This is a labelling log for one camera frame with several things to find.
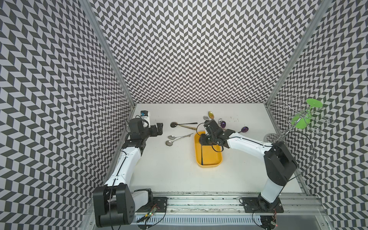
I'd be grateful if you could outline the silver ornate spoon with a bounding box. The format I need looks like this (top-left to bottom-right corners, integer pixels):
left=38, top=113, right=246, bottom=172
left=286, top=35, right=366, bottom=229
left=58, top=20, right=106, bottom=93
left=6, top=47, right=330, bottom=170
left=168, top=134, right=192, bottom=140

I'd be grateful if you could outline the plain silver spoon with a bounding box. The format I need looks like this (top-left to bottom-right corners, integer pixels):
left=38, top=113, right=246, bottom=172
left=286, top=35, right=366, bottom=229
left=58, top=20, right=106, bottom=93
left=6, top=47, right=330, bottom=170
left=165, top=134, right=192, bottom=146

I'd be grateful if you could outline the yellow plastic storage box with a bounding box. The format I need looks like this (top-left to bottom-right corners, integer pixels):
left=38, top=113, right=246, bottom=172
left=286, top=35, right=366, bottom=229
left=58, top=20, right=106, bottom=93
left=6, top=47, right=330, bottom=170
left=194, top=131, right=223, bottom=168

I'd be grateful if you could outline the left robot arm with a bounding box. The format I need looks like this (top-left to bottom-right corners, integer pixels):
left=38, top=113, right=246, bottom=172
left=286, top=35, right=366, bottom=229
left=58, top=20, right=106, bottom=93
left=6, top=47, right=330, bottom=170
left=93, top=116, right=163, bottom=228

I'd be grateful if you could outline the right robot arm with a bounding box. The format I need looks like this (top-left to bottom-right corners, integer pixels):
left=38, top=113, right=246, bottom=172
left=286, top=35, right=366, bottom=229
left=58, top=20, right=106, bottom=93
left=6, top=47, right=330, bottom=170
left=199, top=120, right=297, bottom=204

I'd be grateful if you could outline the black spoon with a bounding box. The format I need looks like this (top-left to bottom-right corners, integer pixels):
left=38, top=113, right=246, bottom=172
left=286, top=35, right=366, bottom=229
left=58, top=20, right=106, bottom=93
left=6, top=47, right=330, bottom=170
left=170, top=122, right=198, bottom=128

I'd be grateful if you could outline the large purple spoon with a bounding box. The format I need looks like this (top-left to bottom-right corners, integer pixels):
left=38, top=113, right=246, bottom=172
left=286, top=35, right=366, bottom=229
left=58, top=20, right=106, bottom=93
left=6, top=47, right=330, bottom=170
left=239, top=126, right=249, bottom=133

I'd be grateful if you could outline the green metal cup rack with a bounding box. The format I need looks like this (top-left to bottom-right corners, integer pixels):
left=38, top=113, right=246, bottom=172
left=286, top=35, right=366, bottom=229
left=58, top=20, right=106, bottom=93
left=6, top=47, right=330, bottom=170
left=264, top=98, right=335, bottom=142

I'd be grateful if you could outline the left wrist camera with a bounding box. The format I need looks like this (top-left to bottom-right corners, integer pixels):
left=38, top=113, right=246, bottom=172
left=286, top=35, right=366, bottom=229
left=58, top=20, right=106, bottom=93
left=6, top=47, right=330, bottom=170
left=140, top=110, right=150, bottom=127

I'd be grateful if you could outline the gold handled utensil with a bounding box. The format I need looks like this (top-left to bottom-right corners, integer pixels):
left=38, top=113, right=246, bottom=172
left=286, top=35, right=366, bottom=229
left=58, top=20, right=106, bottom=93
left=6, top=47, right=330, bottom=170
left=180, top=125, right=197, bottom=130

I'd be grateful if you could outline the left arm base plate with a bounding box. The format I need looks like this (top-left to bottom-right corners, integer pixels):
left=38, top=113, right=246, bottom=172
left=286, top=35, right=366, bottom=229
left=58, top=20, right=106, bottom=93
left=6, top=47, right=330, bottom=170
left=137, top=197, right=168, bottom=213

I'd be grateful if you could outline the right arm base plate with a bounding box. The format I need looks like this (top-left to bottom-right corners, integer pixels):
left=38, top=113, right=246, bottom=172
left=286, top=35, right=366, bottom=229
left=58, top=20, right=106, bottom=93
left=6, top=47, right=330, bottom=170
left=240, top=197, right=284, bottom=213

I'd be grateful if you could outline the aluminium front rail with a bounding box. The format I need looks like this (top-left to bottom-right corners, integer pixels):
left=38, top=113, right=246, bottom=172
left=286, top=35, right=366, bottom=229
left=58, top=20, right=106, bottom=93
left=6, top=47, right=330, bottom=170
left=86, top=192, right=328, bottom=219

